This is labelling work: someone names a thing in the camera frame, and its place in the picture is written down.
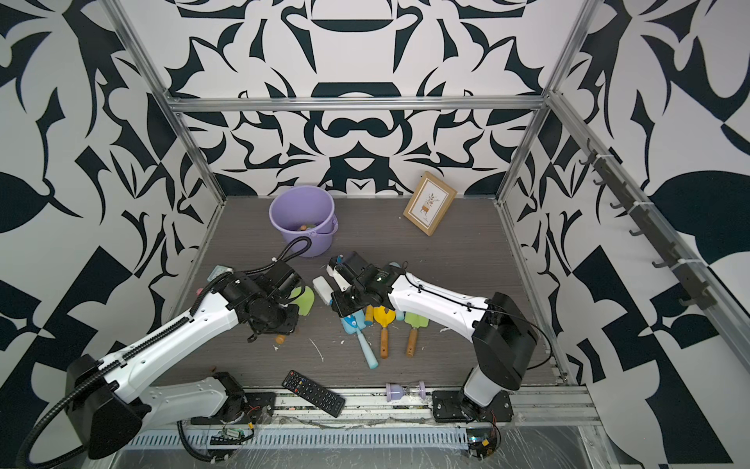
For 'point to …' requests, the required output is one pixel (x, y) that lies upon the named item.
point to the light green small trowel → (416, 322)
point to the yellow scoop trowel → (384, 319)
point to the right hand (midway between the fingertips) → (332, 301)
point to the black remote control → (313, 393)
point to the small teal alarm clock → (218, 271)
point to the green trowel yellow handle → (369, 315)
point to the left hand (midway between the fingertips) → (290, 320)
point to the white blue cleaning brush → (324, 289)
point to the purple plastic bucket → (306, 211)
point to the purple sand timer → (394, 392)
